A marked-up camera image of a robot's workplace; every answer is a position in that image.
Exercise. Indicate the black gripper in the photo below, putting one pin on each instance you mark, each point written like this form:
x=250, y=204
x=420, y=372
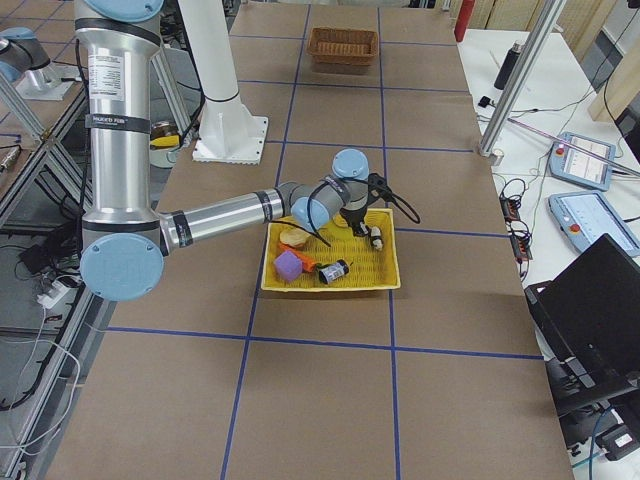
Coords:
x=355, y=218

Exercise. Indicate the second robot arm grey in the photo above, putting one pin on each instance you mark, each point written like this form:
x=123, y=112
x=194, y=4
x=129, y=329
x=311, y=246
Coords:
x=26, y=64

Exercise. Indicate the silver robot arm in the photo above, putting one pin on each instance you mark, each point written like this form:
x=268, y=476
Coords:
x=125, y=241

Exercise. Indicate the yellow woven plastic basket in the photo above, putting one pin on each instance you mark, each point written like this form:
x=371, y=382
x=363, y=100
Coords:
x=369, y=268

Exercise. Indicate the brown wicker basket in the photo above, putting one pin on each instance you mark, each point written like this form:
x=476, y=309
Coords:
x=352, y=47

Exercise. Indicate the panda toy figure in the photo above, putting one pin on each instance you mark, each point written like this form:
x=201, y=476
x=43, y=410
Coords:
x=375, y=238

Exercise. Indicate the blue battery can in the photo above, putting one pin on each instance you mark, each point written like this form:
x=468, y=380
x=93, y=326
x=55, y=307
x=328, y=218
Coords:
x=330, y=273

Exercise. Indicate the bread bun toy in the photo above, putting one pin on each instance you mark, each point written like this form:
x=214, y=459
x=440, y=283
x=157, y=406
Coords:
x=294, y=238

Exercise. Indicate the orange carrot toy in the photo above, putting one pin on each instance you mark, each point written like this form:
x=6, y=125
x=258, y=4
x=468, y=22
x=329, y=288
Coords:
x=308, y=264

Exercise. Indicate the purple foam cube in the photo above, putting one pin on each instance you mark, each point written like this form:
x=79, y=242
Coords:
x=288, y=266

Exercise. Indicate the orange black power strip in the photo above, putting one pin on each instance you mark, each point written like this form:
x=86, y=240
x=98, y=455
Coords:
x=520, y=236

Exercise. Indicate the black water bottle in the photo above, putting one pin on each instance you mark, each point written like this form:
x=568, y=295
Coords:
x=508, y=65

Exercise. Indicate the upper teach pendant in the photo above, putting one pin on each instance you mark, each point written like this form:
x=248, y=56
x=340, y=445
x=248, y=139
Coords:
x=576, y=167

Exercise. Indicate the teach pendant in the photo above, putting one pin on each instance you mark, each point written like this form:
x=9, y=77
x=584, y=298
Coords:
x=576, y=167
x=585, y=216

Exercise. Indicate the lower teach pendant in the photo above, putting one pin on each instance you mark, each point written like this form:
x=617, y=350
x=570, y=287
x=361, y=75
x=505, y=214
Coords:
x=585, y=216

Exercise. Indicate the red cylinder bottle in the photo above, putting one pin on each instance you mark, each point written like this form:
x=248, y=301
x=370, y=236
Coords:
x=463, y=18

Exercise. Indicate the black laptop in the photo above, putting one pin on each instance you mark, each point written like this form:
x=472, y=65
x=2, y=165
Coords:
x=589, y=316

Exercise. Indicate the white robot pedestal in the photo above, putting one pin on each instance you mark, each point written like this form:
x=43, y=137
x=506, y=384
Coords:
x=228, y=132

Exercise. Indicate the aluminium frame post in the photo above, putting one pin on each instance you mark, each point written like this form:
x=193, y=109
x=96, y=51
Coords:
x=533, y=47

